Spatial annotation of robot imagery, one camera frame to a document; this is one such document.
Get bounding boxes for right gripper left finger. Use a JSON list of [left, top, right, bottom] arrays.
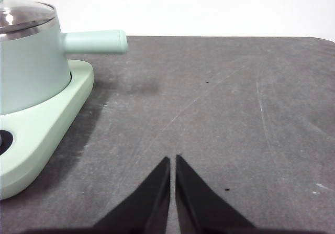
[[92, 156, 172, 234]]

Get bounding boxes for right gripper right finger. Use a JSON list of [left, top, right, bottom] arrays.
[[174, 154, 255, 234]]

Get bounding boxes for glass lid green knob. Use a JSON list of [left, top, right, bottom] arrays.
[[0, 0, 58, 36]]

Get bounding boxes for green breakfast machine base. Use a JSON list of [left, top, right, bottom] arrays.
[[0, 59, 95, 200]]

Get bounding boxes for green pot with handle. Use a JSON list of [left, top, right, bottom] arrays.
[[0, 21, 129, 116]]

